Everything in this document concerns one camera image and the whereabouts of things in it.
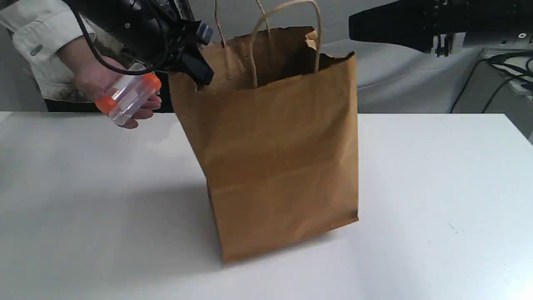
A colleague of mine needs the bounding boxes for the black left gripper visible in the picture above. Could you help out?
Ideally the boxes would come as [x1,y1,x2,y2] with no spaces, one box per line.
[142,0,214,85]

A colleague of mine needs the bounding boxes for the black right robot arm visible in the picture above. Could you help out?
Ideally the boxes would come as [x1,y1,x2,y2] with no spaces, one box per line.
[349,0,533,57]

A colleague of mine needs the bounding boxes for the person's right forearm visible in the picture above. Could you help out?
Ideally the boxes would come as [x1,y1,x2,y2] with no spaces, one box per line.
[56,37,103,76]

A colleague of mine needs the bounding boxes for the black cables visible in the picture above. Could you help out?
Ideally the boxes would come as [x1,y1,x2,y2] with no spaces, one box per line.
[450,51,533,114]

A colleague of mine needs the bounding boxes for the grey backdrop cloth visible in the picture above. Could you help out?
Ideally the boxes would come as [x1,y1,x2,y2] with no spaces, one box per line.
[0,0,533,114]

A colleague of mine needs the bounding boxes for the clear jar orange caps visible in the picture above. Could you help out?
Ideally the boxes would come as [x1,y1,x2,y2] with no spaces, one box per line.
[95,72,162,126]

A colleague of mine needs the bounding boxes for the person's right hand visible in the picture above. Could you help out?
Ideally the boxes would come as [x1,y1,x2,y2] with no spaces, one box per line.
[72,59,162,129]

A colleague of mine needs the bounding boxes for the brown paper bag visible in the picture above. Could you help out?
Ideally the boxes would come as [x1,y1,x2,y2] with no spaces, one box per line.
[168,0,359,263]

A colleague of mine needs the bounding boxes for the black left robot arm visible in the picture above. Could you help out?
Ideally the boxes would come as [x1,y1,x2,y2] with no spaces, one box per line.
[66,0,214,85]

